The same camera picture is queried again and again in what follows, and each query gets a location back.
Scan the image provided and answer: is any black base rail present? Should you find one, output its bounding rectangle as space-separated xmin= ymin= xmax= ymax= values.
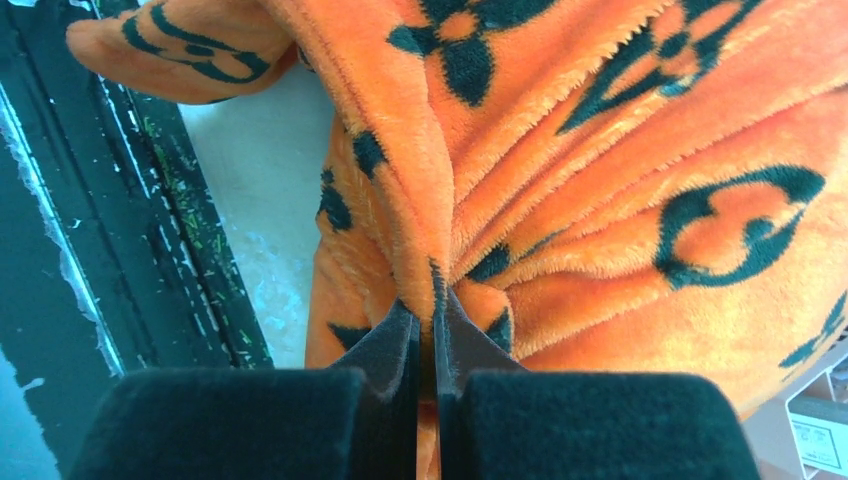
xmin=1 ymin=1 xmax=271 ymax=479

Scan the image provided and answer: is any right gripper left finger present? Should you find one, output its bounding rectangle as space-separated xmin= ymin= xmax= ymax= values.
xmin=70 ymin=302 xmax=420 ymax=479

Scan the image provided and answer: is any orange patterned pillowcase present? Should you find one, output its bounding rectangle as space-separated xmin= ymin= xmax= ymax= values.
xmin=66 ymin=1 xmax=847 ymax=479

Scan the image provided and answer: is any small white red box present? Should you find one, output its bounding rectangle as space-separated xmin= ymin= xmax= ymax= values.
xmin=787 ymin=343 xmax=847 ymax=479

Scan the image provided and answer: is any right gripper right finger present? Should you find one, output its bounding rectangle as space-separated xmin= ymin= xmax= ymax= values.
xmin=433 ymin=291 xmax=759 ymax=479

